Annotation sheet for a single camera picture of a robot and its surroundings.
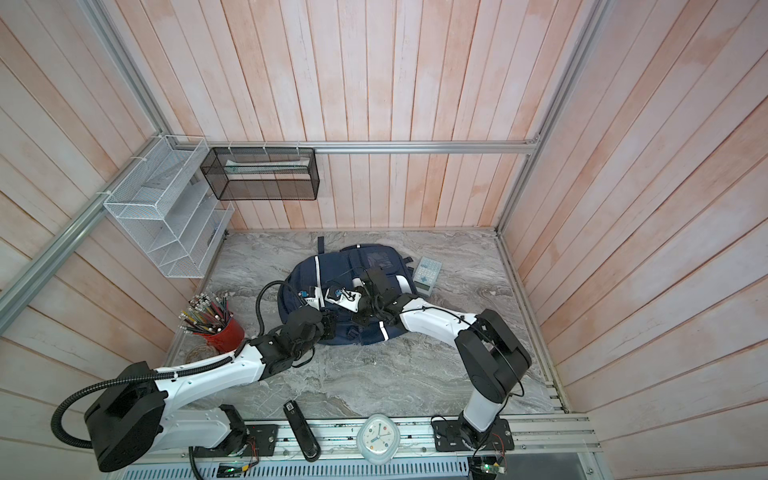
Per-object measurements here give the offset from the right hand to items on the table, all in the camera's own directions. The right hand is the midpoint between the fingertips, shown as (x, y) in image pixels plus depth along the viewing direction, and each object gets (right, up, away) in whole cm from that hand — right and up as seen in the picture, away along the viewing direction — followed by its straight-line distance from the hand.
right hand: (342, 303), depth 87 cm
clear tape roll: (-43, -15, +1) cm, 45 cm away
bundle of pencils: (-36, -2, -7) cm, 37 cm away
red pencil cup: (-32, -10, -4) cm, 33 cm away
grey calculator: (+28, +8, +18) cm, 34 cm away
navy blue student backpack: (-1, +10, +10) cm, 14 cm away
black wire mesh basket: (-28, +42, +11) cm, 51 cm away
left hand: (-2, -4, -3) cm, 5 cm away
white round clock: (+11, -31, -15) cm, 36 cm away
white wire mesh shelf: (-46, +27, -8) cm, 54 cm away
